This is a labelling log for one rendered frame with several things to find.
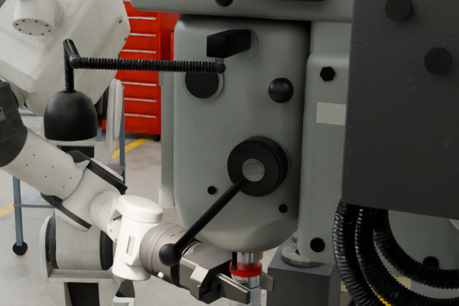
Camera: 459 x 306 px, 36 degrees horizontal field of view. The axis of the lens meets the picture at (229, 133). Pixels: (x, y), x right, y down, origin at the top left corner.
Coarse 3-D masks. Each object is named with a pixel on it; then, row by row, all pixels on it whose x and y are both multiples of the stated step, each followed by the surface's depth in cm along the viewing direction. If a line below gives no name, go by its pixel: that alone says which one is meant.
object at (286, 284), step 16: (288, 240) 146; (288, 256) 136; (272, 272) 134; (288, 272) 133; (304, 272) 133; (320, 272) 132; (336, 272) 142; (288, 288) 134; (304, 288) 133; (320, 288) 132; (336, 288) 145; (272, 304) 136; (288, 304) 135; (304, 304) 134; (320, 304) 133; (336, 304) 148
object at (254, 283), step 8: (240, 280) 100; (248, 280) 100; (256, 280) 101; (248, 288) 100; (256, 288) 101; (256, 296) 101; (232, 304) 102; (240, 304) 101; (248, 304) 101; (256, 304) 102
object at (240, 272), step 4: (256, 264) 102; (260, 264) 102; (240, 268) 100; (244, 268) 100; (248, 268) 100; (252, 268) 100; (256, 268) 100; (260, 268) 101; (232, 272) 101; (236, 272) 100; (240, 272) 100; (244, 272) 100; (248, 272) 100; (252, 272) 100; (256, 272) 100; (260, 272) 101; (240, 276) 100; (244, 276) 100; (248, 276) 100; (252, 276) 100
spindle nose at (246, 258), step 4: (240, 256) 99; (244, 256) 99; (248, 256) 99; (252, 256) 99; (256, 256) 99; (240, 260) 99; (244, 260) 99; (248, 260) 99; (252, 260) 99; (256, 260) 100
